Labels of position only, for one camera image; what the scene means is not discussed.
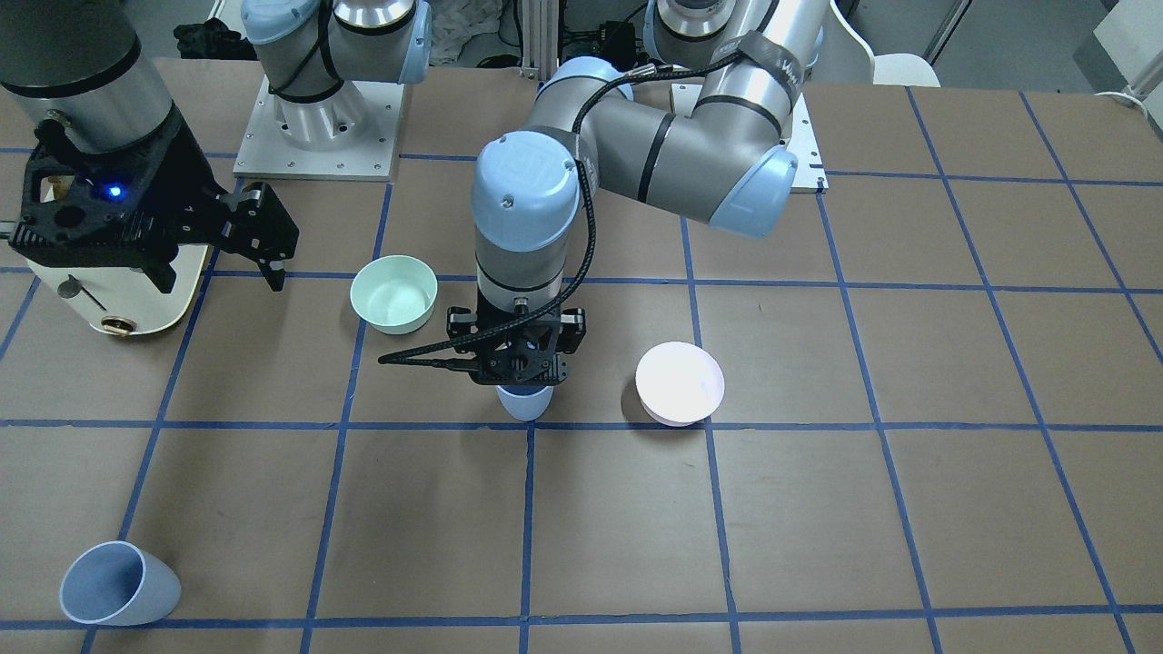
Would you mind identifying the mint green plastic bowl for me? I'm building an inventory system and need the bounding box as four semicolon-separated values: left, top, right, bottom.
349;255;438;335

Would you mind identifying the light blue plastic cup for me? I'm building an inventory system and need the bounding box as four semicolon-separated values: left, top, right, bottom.
497;386;555;421

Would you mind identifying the pink plastic bowl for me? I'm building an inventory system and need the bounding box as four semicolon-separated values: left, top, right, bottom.
634;341;726;427

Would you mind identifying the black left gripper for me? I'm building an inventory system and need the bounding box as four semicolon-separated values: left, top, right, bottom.
448;310;587;388

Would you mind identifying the grey base plate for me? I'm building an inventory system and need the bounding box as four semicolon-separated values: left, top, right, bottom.
233;80;411;183
670;81;830;194

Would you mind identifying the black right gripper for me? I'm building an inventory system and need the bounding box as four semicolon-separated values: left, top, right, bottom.
7;118;300;293

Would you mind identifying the white chair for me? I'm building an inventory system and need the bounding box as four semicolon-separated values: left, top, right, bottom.
809;0;942;88

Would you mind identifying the cream white toaster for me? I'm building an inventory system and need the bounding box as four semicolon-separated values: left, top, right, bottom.
27;244;209;336

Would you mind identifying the tipped light blue cup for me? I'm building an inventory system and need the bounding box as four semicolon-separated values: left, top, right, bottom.
58;540;181;628

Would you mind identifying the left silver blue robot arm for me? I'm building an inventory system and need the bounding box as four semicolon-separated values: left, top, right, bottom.
381;1;834;388

